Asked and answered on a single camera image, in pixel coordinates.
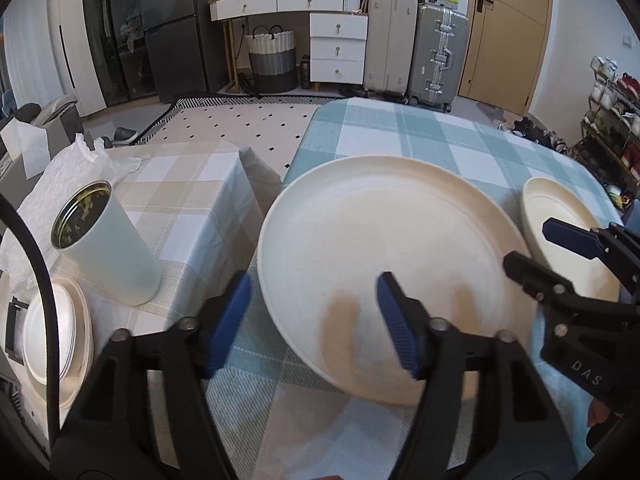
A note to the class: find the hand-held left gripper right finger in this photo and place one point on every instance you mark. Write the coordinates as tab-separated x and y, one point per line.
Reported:
397	320

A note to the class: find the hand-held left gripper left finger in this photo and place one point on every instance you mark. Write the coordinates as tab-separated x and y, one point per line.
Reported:
227	320

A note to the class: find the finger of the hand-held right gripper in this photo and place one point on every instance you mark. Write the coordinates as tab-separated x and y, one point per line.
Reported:
567	237
525	270

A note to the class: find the small cream plate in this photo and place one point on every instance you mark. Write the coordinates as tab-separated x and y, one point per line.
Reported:
550	200

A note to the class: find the large cream plate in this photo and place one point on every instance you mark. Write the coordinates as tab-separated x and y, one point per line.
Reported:
380	230

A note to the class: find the pile of loose shoes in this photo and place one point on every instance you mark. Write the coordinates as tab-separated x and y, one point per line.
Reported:
535	132

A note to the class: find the shoe rack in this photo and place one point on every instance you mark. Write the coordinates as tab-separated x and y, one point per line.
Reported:
615	120

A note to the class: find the white cylindrical tin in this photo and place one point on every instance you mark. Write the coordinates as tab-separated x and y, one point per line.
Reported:
115	255

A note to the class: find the beige plaid tablecloth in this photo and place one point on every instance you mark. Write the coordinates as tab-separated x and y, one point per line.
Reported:
190	185

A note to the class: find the cream plate with wide rim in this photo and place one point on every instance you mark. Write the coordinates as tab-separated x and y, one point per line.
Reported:
84	350

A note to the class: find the white plate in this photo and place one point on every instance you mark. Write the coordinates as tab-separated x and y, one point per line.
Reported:
42	340

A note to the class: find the patterned floor rug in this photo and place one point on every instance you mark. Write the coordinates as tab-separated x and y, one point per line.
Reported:
240	125

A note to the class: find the wooden door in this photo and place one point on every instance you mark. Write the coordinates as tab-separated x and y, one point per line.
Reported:
505	35

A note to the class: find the grey slipper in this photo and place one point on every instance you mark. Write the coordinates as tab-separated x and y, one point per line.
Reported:
124	134

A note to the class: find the bubble wrap sheet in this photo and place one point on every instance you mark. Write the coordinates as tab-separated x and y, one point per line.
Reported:
65	170

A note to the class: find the silver suitcase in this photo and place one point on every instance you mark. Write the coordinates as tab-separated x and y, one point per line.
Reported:
437	50

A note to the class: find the black bottle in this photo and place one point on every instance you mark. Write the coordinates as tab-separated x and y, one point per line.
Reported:
305	74

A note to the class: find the white paper bag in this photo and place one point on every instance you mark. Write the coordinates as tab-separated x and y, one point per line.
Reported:
30	147

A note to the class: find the beige suitcase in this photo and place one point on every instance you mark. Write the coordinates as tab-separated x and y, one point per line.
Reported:
387	45

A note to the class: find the woven laundry basket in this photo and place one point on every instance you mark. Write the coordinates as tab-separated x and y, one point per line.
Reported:
272	60

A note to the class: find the grey armchair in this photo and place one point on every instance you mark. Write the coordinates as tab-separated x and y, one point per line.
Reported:
60	115

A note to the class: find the white drawer unit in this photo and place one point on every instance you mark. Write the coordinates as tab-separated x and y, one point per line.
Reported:
337	47

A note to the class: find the dark refrigerator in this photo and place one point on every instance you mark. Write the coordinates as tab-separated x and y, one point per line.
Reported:
175	35

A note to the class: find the dark glass cabinet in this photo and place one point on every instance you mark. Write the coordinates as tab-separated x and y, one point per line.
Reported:
112	35

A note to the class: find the white curved desk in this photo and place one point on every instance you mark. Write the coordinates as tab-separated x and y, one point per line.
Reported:
260	4

